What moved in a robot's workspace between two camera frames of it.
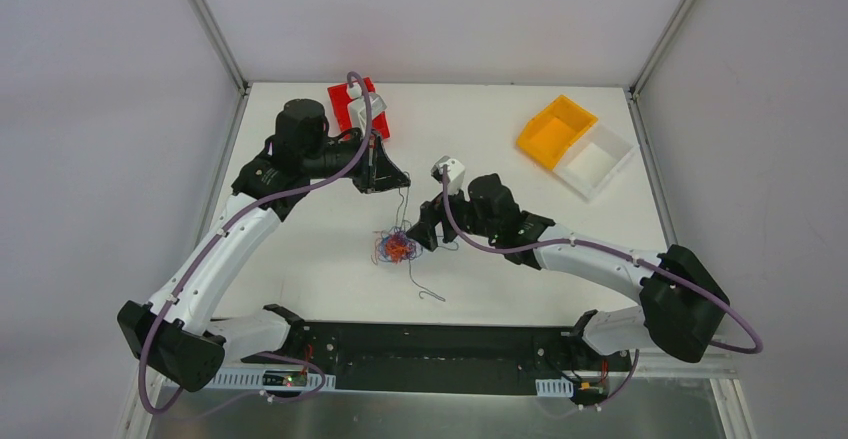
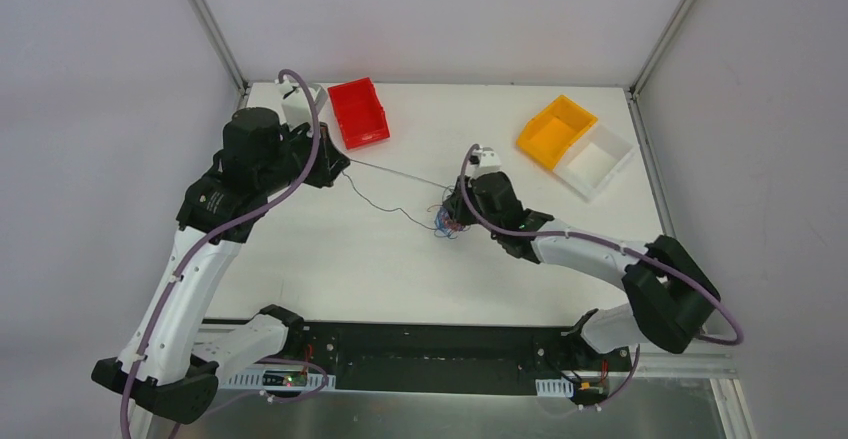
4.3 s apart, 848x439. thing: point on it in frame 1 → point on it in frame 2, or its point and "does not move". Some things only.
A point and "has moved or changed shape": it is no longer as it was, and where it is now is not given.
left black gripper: (373, 167) → (325, 151)
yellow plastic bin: (551, 130) does not move
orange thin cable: (397, 247) has moved or changed shape
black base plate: (449, 359) does not move
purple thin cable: (401, 243) has moved or changed shape
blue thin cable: (393, 245) has moved or changed shape
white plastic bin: (594, 157) does not move
